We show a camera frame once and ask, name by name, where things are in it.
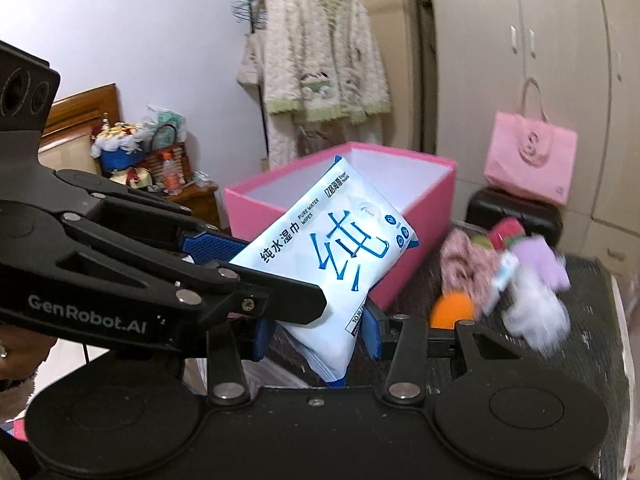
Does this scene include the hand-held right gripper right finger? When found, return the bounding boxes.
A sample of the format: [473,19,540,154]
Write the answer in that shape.
[362,304,533,403]

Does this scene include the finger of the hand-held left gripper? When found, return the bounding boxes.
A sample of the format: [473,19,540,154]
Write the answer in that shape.
[60,212,327,321]
[55,169,250,265]

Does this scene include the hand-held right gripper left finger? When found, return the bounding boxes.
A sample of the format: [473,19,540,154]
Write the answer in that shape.
[205,310,278,406]

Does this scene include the pink storage box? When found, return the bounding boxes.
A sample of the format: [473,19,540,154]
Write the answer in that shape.
[223,141,458,313]

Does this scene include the white blue wet wipes packet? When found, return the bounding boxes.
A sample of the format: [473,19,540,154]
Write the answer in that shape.
[227,155,421,388]

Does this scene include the orange makeup sponge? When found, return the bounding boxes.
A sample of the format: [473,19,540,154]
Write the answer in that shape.
[431,291,476,330]

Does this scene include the pink floral fabric cap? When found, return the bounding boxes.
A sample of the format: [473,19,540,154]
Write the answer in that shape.
[440,230,501,316]

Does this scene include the white plush toy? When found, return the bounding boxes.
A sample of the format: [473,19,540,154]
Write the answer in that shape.
[502,275,571,357]

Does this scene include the hot pink fluffy item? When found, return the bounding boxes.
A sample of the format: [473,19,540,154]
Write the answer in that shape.
[487,216,527,252]

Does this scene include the purple fluffy glove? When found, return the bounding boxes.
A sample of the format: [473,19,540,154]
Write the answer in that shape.
[512,235,571,292]

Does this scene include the person's left hand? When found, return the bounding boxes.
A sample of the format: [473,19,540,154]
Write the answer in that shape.
[0,326,58,382]

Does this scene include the wooden nightstand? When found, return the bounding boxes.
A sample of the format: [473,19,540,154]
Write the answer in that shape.
[165,185,221,232]

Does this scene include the orange drink bottle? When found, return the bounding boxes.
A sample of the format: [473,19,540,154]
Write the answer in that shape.
[161,157,182,193]

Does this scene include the woven basket bag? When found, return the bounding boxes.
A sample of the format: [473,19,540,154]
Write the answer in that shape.
[142,125,188,193]

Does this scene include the white plastic bag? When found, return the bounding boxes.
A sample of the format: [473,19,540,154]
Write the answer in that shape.
[141,104,187,141]

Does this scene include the small white packet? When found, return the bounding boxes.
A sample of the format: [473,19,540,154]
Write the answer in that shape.
[487,251,521,311]

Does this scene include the black suitcase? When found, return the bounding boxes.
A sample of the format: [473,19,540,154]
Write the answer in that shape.
[465,186,563,248]

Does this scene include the white fluffy robe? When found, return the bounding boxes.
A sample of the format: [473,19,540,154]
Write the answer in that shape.
[267,107,386,171]

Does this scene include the wooden headboard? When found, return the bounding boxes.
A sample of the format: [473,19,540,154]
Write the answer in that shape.
[37,84,121,178]

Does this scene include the beige hanging cloth bag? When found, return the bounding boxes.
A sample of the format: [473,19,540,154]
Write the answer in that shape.
[236,32,267,92]

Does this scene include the white fluffy green-trimmed cardigan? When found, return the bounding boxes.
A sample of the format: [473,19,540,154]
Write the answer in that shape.
[262,0,391,121]

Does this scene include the pink tote bag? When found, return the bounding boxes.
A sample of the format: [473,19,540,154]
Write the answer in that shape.
[484,79,578,206]

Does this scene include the blue clothes hangers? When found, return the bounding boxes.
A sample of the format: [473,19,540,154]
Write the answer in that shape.
[231,0,267,27]

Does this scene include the beige wardrobe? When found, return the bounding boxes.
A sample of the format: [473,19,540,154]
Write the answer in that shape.
[430,0,640,273]

